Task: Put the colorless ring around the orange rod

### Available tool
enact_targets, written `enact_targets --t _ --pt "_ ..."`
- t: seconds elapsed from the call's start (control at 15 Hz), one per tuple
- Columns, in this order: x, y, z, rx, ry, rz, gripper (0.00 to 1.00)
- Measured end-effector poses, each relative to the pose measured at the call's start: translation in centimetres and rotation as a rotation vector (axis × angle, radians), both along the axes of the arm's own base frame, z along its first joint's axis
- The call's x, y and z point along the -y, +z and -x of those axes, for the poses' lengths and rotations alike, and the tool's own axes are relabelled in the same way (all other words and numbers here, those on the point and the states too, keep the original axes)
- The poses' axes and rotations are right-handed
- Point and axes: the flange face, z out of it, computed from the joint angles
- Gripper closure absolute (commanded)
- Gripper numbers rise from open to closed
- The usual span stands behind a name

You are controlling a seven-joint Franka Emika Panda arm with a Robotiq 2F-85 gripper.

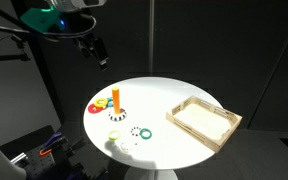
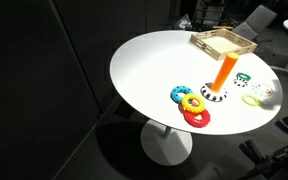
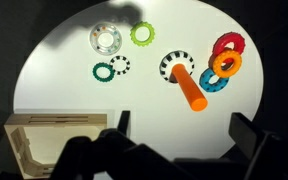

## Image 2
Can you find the clear plastic cup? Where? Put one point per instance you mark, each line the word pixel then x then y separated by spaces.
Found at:
pixel 254 88

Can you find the orange rod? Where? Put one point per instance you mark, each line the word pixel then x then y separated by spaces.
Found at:
pixel 224 73

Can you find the black and white striped base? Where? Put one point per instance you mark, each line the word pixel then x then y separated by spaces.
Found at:
pixel 205 94

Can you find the wooden slatted tray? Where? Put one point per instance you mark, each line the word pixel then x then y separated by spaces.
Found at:
pixel 200 42

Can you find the grey plastic bag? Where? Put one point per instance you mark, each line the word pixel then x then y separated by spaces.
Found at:
pixel 184 22

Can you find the dark metal cart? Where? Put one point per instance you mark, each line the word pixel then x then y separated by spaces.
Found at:
pixel 214 13

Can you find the black clamp rig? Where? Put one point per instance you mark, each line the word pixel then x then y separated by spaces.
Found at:
pixel 284 156

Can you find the white table pedestal base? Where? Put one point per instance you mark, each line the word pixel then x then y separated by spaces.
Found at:
pixel 165 146

